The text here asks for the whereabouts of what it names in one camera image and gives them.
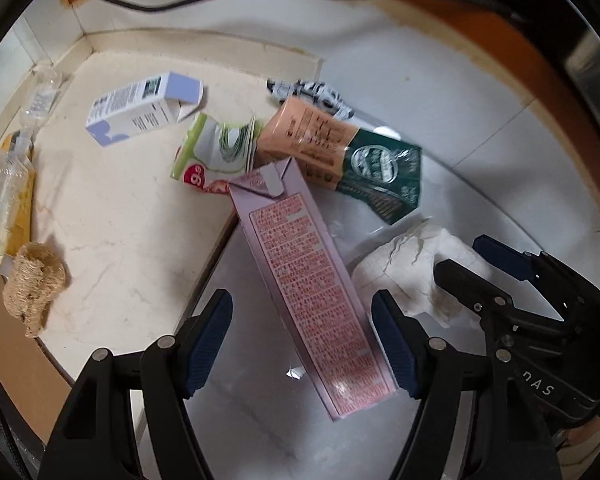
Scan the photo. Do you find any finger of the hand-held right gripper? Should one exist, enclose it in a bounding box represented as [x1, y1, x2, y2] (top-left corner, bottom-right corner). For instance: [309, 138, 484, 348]
[434, 259, 571, 356]
[472, 234, 600, 321]

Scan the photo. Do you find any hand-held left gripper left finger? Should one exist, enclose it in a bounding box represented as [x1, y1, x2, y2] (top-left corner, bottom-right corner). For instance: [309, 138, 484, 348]
[37, 289, 236, 480]

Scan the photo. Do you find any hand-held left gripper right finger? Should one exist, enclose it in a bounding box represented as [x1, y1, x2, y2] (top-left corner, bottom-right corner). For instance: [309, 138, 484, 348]
[371, 290, 563, 480]

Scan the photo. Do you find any white tissue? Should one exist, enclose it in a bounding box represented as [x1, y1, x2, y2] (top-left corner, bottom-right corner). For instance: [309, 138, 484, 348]
[350, 220, 493, 328]

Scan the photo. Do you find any long pink carton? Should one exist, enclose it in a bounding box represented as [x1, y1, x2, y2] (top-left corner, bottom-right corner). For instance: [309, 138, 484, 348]
[227, 156, 398, 422]

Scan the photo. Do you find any dark green packet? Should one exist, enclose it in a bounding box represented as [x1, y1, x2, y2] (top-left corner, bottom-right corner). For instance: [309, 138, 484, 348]
[332, 127, 423, 226]

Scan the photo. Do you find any loofah sponge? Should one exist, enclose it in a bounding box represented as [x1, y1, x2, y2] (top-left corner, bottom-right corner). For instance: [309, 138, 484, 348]
[2, 241, 67, 338]

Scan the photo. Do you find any green and white carton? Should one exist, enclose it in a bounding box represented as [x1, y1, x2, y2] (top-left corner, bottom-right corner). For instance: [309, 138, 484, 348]
[169, 112, 265, 195]

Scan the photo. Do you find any yellow packet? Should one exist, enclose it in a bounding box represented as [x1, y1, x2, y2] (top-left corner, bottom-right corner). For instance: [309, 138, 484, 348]
[0, 130, 36, 273]

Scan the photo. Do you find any black and white striped wrapper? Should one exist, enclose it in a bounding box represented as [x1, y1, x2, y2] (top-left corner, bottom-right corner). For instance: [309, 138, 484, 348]
[266, 79, 356, 121]

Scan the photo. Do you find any white and lavender box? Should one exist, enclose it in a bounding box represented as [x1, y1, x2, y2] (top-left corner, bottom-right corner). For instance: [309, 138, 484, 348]
[85, 71, 204, 147]

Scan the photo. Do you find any clear plastic wrapper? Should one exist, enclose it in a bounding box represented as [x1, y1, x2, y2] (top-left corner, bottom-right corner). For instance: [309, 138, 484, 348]
[0, 152, 31, 261]

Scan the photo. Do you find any clear plastic bottle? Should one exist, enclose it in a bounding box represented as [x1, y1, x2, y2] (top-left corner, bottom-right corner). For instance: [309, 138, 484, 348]
[19, 62, 63, 133]

